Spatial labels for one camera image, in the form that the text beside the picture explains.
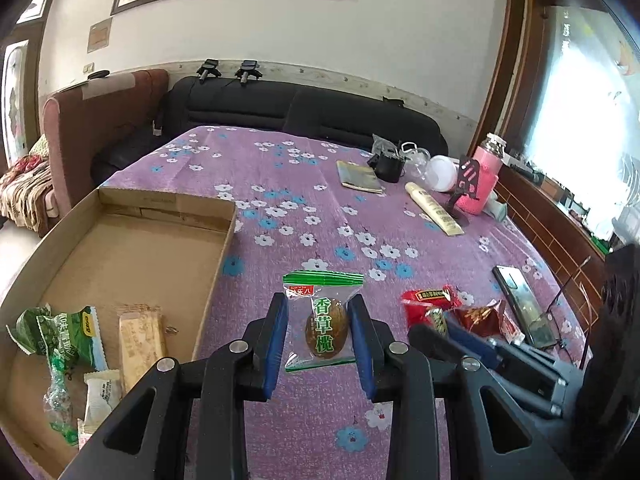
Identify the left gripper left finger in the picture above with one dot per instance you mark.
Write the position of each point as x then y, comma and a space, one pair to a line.
147, 434

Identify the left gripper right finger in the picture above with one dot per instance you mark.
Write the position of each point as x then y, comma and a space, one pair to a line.
489, 434

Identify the red foil snack bag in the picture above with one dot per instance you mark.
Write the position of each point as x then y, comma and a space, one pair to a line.
481, 321

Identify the beige wafer snack pack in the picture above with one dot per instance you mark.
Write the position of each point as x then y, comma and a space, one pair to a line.
141, 341

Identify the olive snack clear packet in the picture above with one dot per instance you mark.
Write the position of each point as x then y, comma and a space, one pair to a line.
318, 325

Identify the clear green candy bag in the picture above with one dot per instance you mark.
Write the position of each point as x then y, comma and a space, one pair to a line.
57, 403

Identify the green peas snack bag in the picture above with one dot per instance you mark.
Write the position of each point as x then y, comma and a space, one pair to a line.
71, 339

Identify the dark green snack bag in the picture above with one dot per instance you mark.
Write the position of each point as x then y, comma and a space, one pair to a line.
25, 332

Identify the white red snack packet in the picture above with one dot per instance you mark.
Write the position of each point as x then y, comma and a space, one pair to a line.
85, 432

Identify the red bar snack pack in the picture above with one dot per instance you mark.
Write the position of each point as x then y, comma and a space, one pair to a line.
428, 306

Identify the black smartphone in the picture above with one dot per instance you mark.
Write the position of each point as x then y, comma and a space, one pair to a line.
533, 323

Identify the cream lotion tube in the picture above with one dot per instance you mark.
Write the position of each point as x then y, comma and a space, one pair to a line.
435, 211

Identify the black phone stand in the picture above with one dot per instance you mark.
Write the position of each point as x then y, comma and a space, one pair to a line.
466, 186

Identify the white round jar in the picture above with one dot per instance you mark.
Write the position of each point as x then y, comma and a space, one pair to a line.
441, 174

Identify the black pen cup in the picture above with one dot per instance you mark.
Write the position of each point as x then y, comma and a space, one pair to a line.
387, 160

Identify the clear plastic cup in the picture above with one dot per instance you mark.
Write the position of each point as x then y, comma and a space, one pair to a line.
416, 160

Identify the small olive notebook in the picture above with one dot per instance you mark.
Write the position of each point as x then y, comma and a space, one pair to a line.
358, 178

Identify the purple floral tablecloth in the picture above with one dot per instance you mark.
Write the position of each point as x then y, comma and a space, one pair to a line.
292, 213

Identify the cardboard tray box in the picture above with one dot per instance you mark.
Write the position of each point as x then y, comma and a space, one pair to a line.
115, 249

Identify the pink sleeved bottle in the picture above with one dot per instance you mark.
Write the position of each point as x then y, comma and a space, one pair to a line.
489, 155

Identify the black leather sofa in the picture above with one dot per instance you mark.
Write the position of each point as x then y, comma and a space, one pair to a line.
311, 112

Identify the patterned blanket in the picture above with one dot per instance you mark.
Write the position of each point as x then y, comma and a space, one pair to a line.
27, 194

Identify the maroon armchair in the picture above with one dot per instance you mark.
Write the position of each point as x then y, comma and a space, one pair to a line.
81, 120

